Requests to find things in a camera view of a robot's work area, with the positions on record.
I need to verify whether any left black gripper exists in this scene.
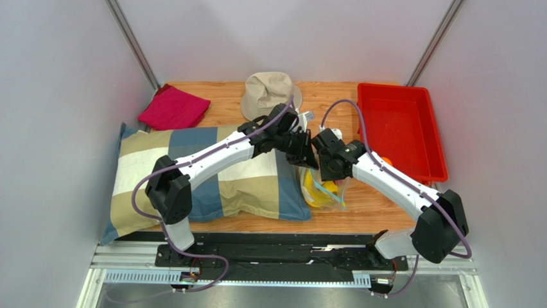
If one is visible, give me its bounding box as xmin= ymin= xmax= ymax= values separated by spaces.
xmin=275 ymin=130 xmax=320 ymax=172

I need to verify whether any clear zip top bag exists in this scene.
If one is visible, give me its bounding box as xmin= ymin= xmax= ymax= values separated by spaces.
xmin=297 ymin=167 xmax=350 ymax=210

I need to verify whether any fake banana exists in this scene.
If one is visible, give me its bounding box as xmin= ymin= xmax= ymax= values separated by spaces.
xmin=300 ymin=169 xmax=342 ymax=208

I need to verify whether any fake orange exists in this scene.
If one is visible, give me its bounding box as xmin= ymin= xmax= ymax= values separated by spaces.
xmin=381 ymin=157 xmax=393 ymax=166

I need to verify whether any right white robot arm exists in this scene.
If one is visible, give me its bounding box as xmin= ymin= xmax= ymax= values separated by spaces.
xmin=311 ymin=128 xmax=469 ymax=264

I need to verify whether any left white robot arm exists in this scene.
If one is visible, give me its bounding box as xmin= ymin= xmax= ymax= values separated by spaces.
xmin=140 ymin=103 xmax=318 ymax=259

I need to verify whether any plaid pillow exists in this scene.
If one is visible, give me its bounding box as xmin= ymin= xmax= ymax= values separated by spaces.
xmin=99 ymin=124 xmax=311 ymax=246

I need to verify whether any red plastic bin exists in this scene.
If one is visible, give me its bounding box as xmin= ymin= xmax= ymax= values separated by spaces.
xmin=357 ymin=83 xmax=448 ymax=184

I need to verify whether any beige bucket hat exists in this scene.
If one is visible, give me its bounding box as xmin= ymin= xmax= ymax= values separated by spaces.
xmin=240 ymin=72 xmax=303 ymax=120

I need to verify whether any magenta folded cloth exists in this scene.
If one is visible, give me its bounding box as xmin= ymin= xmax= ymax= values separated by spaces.
xmin=137 ymin=84 xmax=211 ymax=131

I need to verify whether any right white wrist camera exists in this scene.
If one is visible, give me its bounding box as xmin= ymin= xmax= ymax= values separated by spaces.
xmin=318 ymin=125 xmax=343 ymax=140

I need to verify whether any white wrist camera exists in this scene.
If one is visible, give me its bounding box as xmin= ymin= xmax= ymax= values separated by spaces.
xmin=318 ymin=125 xmax=343 ymax=140
xmin=293 ymin=111 xmax=315 ymax=132

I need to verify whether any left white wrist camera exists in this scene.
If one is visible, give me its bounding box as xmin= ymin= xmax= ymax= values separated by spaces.
xmin=293 ymin=111 xmax=315 ymax=132

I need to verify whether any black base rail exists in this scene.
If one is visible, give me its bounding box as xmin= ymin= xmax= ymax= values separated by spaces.
xmin=155 ymin=232 xmax=412 ymax=282

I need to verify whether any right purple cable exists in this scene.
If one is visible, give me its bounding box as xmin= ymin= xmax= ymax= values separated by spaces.
xmin=320 ymin=99 xmax=473 ymax=298

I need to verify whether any purple cable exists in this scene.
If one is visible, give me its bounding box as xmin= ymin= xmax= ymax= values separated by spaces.
xmin=130 ymin=94 xmax=297 ymax=293
xmin=320 ymin=99 xmax=473 ymax=298

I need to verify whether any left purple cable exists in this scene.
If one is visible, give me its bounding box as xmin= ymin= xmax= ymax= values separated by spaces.
xmin=130 ymin=94 xmax=297 ymax=293

